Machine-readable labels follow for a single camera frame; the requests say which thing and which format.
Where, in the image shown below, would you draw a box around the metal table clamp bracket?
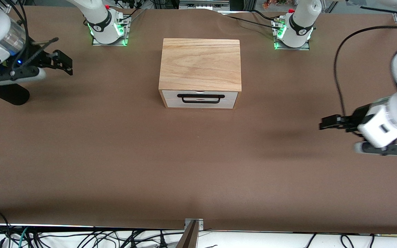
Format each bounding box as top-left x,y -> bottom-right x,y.
184,218 -> 204,230

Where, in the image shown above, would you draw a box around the brown table cover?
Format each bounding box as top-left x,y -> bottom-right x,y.
0,5 -> 397,235

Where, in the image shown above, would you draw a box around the white-fronted drawer with handle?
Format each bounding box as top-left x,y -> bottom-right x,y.
162,90 -> 239,101

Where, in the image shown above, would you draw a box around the long black arm cable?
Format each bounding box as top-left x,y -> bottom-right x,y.
334,25 -> 397,117

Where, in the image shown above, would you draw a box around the tangled black floor cables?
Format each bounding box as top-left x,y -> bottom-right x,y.
0,226 -> 185,248

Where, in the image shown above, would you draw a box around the aluminium frame structure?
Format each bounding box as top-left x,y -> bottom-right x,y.
178,0 -> 254,13

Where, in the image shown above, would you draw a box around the teal floor cable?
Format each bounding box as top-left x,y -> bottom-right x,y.
17,227 -> 31,248

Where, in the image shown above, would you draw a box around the black metal drawer handle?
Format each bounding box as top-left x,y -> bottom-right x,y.
177,93 -> 225,104

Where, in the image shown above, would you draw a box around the metal base mounting plate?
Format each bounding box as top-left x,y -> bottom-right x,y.
92,15 -> 131,46
273,17 -> 311,51

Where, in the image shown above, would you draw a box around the black cable on table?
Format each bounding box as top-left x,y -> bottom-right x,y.
225,10 -> 282,31

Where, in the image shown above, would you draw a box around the light wooden drawer cabinet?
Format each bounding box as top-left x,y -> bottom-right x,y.
159,38 -> 242,110

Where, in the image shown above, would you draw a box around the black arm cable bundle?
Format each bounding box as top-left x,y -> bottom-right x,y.
11,0 -> 60,69

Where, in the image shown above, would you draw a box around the brown wooden beam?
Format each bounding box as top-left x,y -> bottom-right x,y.
176,220 -> 199,248

